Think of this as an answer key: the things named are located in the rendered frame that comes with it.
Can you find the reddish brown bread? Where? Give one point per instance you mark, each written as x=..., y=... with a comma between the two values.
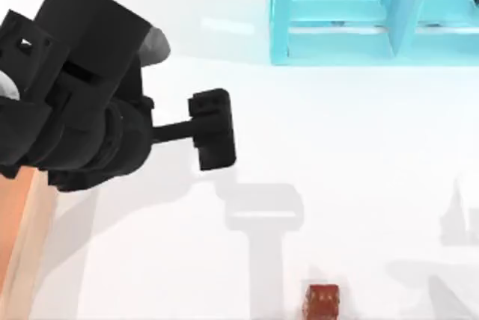
x=321, y=303

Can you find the light blue rack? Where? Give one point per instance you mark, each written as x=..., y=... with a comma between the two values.
x=337, y=36

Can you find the shallow salmon-coloured box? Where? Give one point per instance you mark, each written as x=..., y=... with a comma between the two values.
x=20, y=241

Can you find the pale grey rounded box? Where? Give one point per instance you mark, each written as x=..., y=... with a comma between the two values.
x=155, y=47

